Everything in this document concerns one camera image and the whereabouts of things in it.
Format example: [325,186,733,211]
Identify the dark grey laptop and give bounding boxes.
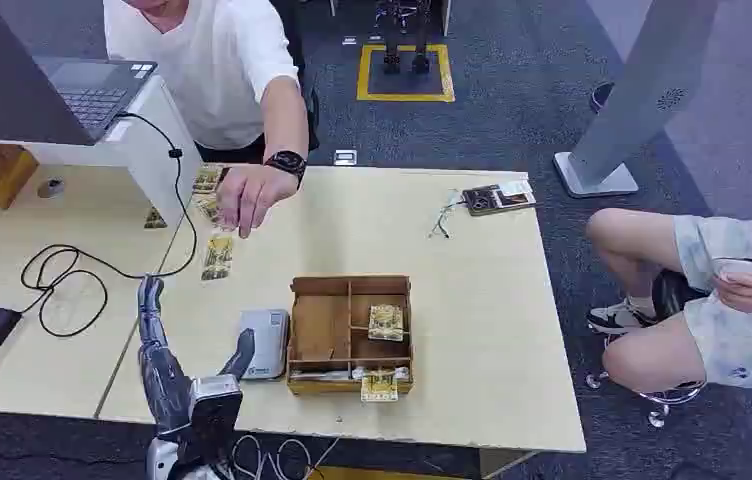
[0,0,159,147]

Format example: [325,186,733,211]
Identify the wooden compartment card box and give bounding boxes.
[285,275,415,397]

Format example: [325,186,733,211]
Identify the person's left hand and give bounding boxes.
[215,164,300,240]

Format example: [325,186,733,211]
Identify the black wristwatch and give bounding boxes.
[262,150,309,191]

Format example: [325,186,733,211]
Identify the thin loose wires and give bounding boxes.
[428,190,465,240]

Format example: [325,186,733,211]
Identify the grey flat card device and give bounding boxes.
[237,309,290,381]

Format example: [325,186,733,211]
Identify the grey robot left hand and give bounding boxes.
[137,274,257,439]

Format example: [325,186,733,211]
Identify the grey standing pillar with base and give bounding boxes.
[552,0,722,199]

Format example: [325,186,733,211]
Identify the black board with paper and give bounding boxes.
[461,179,538,217]

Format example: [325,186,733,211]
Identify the white cables under desk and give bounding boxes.
[228,433,343,480]

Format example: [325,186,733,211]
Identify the seated person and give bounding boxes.
[584,162,752,394]

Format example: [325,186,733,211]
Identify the dark shoe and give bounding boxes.
[589,81,616,115]

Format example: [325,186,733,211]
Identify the chrome stool with black seat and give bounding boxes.
[584,269,709,429]

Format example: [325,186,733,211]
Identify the black robot legs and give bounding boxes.
[374,0,435,75]

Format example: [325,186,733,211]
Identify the black power cable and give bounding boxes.
[20,111,199,339]

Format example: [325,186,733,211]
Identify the yellow tape square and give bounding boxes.
[356,43,456,103]

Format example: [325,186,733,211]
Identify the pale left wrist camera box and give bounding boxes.
[188,374,244,460]

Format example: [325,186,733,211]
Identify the row of sleeved cards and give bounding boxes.
[289,366,412,383]

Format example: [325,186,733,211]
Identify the seated person's hand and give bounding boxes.
[711,270,752,317]

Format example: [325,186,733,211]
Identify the white laptop riser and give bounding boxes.
[0,74,204,230]

